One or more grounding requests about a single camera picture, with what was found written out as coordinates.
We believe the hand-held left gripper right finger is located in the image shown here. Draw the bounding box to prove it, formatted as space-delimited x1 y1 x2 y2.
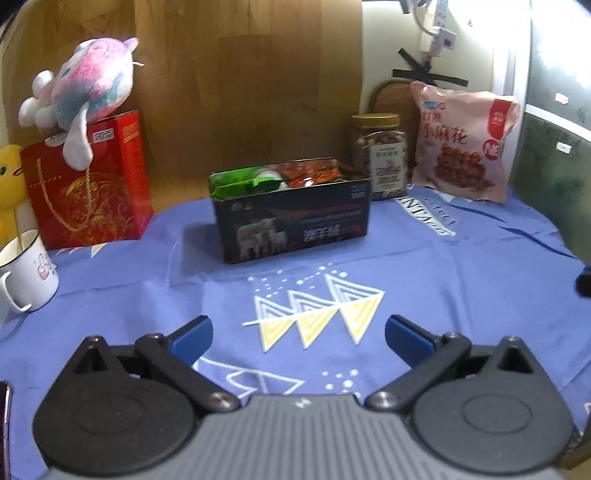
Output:
366 315 551 412

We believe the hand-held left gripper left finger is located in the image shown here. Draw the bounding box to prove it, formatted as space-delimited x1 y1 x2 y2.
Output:
55 316 239 413

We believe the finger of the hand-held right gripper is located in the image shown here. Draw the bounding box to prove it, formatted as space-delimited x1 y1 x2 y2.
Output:
574 263 591 299

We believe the dark printed box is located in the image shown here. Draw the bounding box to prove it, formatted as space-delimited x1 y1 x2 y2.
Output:
209 158 372 265

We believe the green and orange packet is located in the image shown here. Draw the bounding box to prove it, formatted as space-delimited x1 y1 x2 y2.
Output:
211 168 289 195

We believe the red packet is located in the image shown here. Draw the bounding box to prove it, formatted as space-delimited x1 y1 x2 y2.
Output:
277 161 341 186

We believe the blue printed tablecloth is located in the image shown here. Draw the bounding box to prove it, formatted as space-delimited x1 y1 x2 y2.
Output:
0 182 591 480

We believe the red gift bag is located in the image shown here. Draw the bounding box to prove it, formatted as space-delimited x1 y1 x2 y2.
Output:
19 110 154 251

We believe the white enamel mug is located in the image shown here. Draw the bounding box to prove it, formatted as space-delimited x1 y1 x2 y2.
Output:
0 229 61 314

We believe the clear jar with gold lid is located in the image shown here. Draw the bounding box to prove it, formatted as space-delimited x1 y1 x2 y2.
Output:
349 113 408 202

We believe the large pink snack bag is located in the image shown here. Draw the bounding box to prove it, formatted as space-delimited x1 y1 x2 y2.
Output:
409 80 522 204

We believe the round wooden board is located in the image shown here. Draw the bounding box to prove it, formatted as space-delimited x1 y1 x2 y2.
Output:
371 79 419 136

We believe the yellow plush toy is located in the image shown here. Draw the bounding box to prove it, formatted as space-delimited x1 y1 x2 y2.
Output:
0 143 29 248

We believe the black tape cross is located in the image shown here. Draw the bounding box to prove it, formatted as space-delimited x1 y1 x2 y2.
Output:
392 47 470 89

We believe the pink and blue plush toy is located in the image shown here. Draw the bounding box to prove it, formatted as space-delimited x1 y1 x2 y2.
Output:
19 38 141 169

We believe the white power strip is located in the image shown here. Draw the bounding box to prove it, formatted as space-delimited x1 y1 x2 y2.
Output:
417 0 459 60

